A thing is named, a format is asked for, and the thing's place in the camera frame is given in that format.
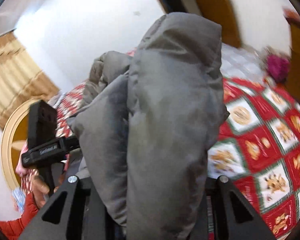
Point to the red sleeve forearm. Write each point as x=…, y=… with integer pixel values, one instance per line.
x=12, y=229

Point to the light blue cloth bag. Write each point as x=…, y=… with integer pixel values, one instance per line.
x=18, y=197

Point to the beige patterned curtain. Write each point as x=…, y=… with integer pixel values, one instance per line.
x=20, y=78

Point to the brown wooden dresser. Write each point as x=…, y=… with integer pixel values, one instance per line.
x=292, y=83

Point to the grey puffer jacket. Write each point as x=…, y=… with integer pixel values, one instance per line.
x=147, y=121

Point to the cream round headboard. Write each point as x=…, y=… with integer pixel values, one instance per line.
x=13, y=139

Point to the red patchwork bedspread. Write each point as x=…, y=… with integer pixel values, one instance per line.
x=254, y=138

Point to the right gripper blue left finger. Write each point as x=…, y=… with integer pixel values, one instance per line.
x=74, y=211

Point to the brown wooden door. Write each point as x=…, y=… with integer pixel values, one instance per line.
x=221, y=12

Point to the clothes pile on floor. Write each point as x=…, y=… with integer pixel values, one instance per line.
x=277, y=66

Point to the person's left hand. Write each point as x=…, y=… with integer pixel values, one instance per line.
x=38, y=187

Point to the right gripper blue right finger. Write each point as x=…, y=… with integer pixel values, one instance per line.
x=233, y=216

